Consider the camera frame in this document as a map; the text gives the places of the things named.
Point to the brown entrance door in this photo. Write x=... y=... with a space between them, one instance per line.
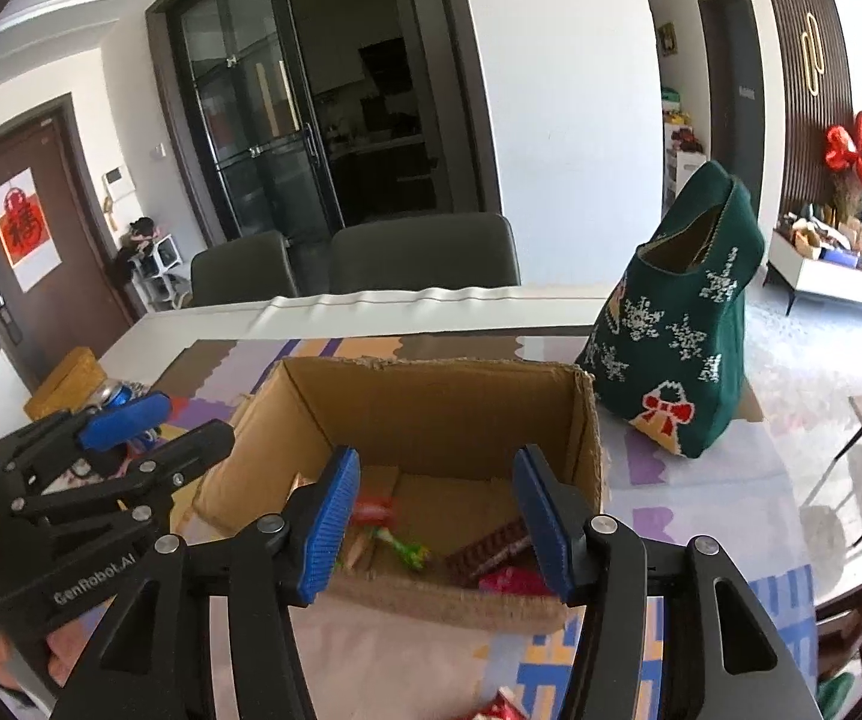
x=71 y=240

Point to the dark interior door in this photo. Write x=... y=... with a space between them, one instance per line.
x=731 y=90

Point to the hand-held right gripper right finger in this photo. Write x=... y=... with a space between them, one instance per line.
x=543 y=525

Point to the green knitted snowflake bag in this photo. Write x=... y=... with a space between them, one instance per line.
x=678 y=315

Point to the green candy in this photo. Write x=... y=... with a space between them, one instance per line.
x=405 y=551

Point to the white light switch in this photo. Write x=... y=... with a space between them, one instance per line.
x=159 y=151

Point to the red and white door poster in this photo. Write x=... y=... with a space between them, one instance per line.
x=26 y=232

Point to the pink snack packet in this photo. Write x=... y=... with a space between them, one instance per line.
x=513 y=582

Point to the yellow woven tissue box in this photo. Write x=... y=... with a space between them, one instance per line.
x=63 y=382

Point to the white intercom panel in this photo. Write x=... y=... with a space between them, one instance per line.
x=119 y=186

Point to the colourful patterned tablecloth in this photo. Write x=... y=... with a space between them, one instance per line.
x=671 y=525

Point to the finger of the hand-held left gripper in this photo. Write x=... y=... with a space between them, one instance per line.
x=191 y=450
x=127 y=420

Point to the small red snack packet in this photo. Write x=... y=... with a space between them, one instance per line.
x=500 y=706

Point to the brown cardboard box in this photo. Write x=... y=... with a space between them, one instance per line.
x=416 y=405

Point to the black glass sliding door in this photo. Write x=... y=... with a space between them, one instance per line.
x=266 y=105

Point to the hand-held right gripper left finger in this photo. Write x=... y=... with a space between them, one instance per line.
x=326 y=532

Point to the black door lock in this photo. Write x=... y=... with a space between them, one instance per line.
x=5 y=313

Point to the grey dining chair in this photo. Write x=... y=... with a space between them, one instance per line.
x=243 y=270
x=423 y=251

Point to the dark brown snack packet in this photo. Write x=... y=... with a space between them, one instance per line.
x=485 y=551

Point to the small framed picture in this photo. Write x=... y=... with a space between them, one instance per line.
x=670 y=39

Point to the blue drink can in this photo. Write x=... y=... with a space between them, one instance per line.
x=117 y=394

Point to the shelf with colourful clutter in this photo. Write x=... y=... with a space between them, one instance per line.
x=682 y=150

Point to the small white shelf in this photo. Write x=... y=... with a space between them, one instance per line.
x=157 y=266

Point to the red foil balloon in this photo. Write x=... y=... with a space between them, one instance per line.
x=855 y=150

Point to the gold wall ornament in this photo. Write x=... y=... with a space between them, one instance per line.
x=811 y=56

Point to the white low cabinet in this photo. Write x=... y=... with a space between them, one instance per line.
x=836 y=281

